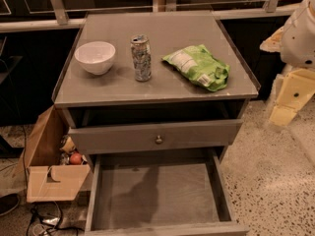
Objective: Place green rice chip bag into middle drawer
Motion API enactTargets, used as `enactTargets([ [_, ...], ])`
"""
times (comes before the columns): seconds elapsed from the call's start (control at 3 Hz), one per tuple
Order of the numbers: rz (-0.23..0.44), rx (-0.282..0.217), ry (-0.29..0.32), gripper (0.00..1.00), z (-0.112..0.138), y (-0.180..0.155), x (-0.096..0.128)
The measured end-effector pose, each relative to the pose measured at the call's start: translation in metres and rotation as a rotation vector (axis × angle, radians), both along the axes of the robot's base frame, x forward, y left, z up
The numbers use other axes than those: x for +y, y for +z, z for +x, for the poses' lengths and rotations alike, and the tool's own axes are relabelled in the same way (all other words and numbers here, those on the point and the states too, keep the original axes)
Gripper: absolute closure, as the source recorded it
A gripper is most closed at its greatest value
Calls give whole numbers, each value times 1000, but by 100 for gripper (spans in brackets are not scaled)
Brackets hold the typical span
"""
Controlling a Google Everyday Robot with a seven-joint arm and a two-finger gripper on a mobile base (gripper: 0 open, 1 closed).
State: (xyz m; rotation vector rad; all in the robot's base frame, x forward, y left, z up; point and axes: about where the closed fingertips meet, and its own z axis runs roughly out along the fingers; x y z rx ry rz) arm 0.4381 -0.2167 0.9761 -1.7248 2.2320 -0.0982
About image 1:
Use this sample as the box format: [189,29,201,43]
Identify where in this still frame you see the white ceramic bowl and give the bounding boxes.
[75,41,116,75]

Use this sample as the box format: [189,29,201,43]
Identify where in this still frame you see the brown cardboard box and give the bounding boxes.
[15,106,91,203]

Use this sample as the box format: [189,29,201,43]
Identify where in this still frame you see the open grey middle drawer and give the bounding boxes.
[85,148,248,236]

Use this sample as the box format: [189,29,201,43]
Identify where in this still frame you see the grey top drawer with knob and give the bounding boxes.
[69,119,242,154]

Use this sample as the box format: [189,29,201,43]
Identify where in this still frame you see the tan item in box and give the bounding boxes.
[60,136,76,154]

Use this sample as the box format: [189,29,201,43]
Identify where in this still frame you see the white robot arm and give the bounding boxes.
[260,0,315,126]

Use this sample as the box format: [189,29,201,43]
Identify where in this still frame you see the black cables on floor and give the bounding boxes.
[25,202,86,236]

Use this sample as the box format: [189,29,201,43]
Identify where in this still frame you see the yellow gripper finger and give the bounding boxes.
[270,69,315,126]
[260,27,284,52]

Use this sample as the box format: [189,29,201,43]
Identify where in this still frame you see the green rice chip bag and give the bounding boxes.
[162,44,230,92]

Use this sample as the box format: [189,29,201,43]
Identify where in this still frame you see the red apple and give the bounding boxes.
[70,152,82,165]

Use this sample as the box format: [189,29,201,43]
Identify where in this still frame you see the grey drawer cabinet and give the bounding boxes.
[51,10,262,162]

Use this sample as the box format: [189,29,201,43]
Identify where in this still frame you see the metal window frame rail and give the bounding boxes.
[0,0,315,33]

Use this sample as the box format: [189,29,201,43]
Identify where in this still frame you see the patterned drink can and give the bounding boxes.
[131,34,152,82]

